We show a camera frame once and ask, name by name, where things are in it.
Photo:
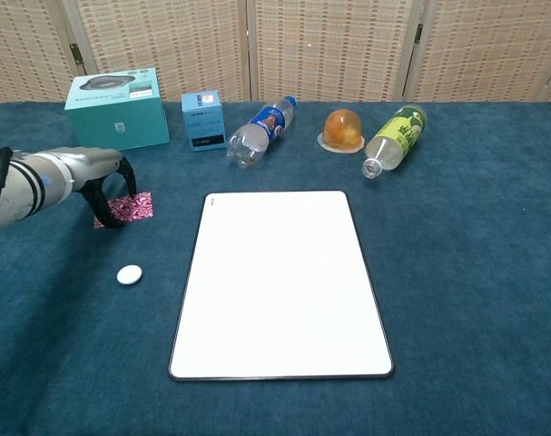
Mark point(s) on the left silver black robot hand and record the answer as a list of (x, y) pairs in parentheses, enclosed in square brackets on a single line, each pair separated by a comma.
[(91, 163)]

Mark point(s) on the pink patterned packet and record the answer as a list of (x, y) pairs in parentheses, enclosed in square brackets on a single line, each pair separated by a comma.
[(136, 206)]

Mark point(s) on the white board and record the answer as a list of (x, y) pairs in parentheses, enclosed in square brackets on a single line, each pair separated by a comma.
[(282, 290)]

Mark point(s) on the teal cardboard product box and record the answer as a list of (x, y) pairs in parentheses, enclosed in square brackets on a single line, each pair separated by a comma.
[(121, 125)]

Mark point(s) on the white oval pebble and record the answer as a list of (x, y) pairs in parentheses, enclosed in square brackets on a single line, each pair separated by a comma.
[(129, 274)]

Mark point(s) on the small light blue box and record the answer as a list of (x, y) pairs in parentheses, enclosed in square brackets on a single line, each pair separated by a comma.
[(204, 125)]

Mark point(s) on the clear bottle with blue label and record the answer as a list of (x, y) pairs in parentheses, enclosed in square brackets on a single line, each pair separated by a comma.
[(259, 134)]

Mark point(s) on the orange fruit jelly cup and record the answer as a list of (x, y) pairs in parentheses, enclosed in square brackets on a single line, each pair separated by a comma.
[(343, 129)]

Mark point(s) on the woven bamboo folding screen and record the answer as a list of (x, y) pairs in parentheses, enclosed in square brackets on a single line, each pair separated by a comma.
[(329, 45)]

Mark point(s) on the clear bottle with green label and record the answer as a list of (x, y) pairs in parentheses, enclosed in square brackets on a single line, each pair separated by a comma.
[(397, 138)]

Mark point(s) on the blue-green table cloth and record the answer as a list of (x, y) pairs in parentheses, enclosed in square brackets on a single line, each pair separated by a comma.
[(461, 272)]

